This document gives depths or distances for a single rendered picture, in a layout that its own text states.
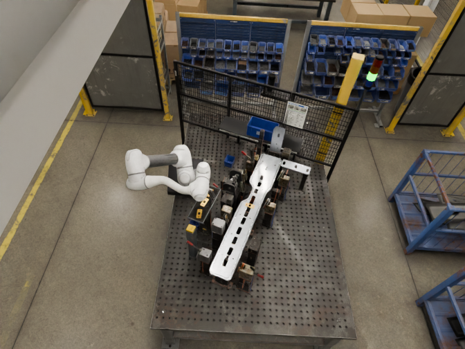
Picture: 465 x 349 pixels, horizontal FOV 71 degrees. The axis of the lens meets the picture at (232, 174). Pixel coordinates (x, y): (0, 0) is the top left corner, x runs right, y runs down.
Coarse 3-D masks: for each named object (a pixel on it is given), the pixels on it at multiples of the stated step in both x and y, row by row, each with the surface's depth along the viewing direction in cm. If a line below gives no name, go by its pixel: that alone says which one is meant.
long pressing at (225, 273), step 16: (272, 160) 326; (256, 176) 312; (272, 176) 313; (240, 208) 288; (256, 208) 289; (240, 224) 278; (224, 240) 267; (240, 240) 268; (224, 256) 258; (240, 256) 260; (224, 272) 250
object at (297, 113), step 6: (288, 102) 319; (294, 102) 316; (288, 108) 323; (294, 108) 320; (300, 108) 318; (306, 108) 315; (288, 114) 329; (294, 114) 326; (300, 114) 323; (306, 114) 321; (288, 120) 335; (294, 120) 332; (300, 120) 329; (294, 126) 337; (300, 126) 334
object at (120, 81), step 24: (144, 0) 370; (120, 24) 394; (144, 24) 393; (120, 48) 420; (144, 48) 418; (96, 72) 449; (120, 72) 447; (144, 72) 446; (96, 96) 482; (120, 96) 480; (144, 96) 480; (168, 120) 504
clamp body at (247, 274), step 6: (240, 270) 246; (246, 270) 246; (252, 270) 246; (240, 276) 253; (246, 276) 249; (252, 276) 245; (240, 282) 262; (246, 282) 261; (240, 288) 271; (246, 288) 266
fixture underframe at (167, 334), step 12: (168, 336) 284; (180, 336) 291; (192, 336) 291; (204, 336) 291; (216, 336) 292; (228, 336) 292; (240, 336) 293; (252, 336) 293; (264, 336) 294; (276, 336) 294; (324, 348) 299
